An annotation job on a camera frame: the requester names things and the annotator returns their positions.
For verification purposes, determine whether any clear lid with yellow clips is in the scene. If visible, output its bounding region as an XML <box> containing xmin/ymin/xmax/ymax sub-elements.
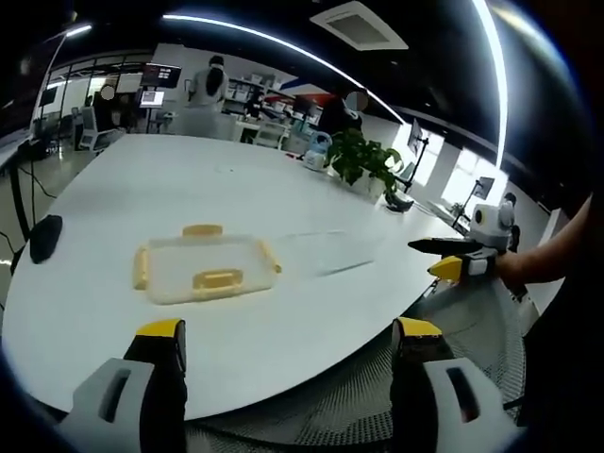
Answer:
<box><xmin>131</xmin><ymin>225</ymin><xmax>283</xmax><ymax>306</ymax></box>

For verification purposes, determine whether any curved ceiling light strip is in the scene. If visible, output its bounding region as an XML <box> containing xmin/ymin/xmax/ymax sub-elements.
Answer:
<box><xmin>471</xmin><ymin>0</ymin><xmax>510</xmax><ymax>174</ymax></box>

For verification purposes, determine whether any white and blue appliance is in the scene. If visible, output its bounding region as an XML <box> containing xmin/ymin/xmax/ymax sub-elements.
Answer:
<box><xmin>301</xmin><ymin>131</ymin><xmax>331</xmax><ymax>173</ymax></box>

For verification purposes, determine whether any green potted plant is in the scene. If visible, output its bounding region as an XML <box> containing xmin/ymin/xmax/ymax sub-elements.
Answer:
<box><xmin>324</xmin><ymin>127</ymin><xmax>405</xmax><ymax>205</ymax></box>

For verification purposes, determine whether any black monitor on stand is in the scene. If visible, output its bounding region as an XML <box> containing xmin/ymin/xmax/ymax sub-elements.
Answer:
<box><xmin>139</xmin><ymin>62</ymin><xmax>183</xmax><ymax>136</ymax></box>

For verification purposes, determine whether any small black dish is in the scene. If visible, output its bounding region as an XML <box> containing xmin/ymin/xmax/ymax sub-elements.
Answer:
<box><xmin>384</xmin><ymin>194</ymin><xmax>415</xmax><ymax>213</ymax></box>

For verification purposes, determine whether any black stand with cables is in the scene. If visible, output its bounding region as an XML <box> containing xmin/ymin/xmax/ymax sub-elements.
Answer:
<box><xmin>0</xmin><ymin>139</ymin><xmax>54</xmax><ymax>275</ymax></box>

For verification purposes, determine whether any white office chair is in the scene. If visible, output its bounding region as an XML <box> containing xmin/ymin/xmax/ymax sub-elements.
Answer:
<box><xmin>74</xmin><ymin>106</ymin><xmax>123</xmax><ymax>153</ymax></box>

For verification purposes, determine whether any black pouch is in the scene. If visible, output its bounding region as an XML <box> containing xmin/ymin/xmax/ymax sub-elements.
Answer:
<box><xmin>28</xmin><ymin>214</ymin><xmax>65</xmax><ymax>265</ymax></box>

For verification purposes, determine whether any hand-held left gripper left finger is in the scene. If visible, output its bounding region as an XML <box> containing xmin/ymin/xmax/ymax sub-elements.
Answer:
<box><xmin>55</xmin><ymin>318</ymin><xmax>190</xmax><ymax>453</ymax></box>

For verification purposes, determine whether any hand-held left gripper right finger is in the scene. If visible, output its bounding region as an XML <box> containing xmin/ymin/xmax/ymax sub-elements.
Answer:
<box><xmin>389</xmin><ymin>316</ymin><xmax>521</xmax><ymax>453</ymax></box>

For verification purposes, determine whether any person's dark clothing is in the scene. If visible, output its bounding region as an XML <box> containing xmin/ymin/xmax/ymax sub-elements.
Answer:
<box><xmin>518</xmin><ymin>277</ymin><xmax>600</xmax><ymax>430</ymax></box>

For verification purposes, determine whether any ceiling air vent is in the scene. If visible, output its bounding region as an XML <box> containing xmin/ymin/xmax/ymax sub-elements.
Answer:
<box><xmin>309</xmin><ymin>0</ymin><xmax>410</xmax><ymax>51</ymax></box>

